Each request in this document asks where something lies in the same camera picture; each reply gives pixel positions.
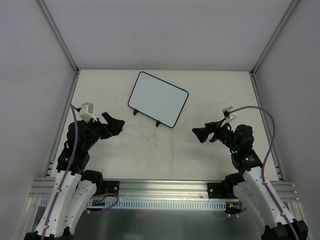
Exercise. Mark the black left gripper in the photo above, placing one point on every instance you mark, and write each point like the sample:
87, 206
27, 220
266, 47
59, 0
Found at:
104, 127

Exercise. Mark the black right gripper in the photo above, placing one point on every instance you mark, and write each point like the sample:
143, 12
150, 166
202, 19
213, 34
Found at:
216, 131

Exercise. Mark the white whiteboard black frame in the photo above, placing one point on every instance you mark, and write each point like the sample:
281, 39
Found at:
157, 99

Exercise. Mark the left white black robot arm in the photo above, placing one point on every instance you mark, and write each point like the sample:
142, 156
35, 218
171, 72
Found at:
74, 185

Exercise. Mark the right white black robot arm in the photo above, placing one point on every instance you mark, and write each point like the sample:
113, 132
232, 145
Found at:
249, 184

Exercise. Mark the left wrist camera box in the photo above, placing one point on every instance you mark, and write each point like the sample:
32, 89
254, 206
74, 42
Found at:
86, 112

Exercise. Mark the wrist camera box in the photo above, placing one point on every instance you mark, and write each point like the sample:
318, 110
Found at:
86, 112
228, 116

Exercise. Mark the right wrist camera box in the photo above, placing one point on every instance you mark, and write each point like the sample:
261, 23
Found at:
228, 116

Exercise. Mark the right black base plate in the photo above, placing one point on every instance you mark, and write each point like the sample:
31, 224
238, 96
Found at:
220, 191

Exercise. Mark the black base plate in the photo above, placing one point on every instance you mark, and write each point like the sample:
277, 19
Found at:
111, 187
220, 191

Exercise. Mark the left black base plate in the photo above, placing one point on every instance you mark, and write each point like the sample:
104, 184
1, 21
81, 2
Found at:
111, 187

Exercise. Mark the white slotted cable duct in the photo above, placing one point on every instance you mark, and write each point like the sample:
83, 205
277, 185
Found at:
126, 204

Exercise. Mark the aluminium mounting rail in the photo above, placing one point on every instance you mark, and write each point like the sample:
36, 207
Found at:
180, 190

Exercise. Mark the left aluminium frame post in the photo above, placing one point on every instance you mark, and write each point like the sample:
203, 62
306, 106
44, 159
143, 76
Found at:
56, 32

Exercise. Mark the aluminium frame post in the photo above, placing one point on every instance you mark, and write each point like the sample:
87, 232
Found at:
275, 34
56, 32

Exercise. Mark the right aluminium frame post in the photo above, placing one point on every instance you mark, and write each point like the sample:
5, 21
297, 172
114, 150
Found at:
275, 34

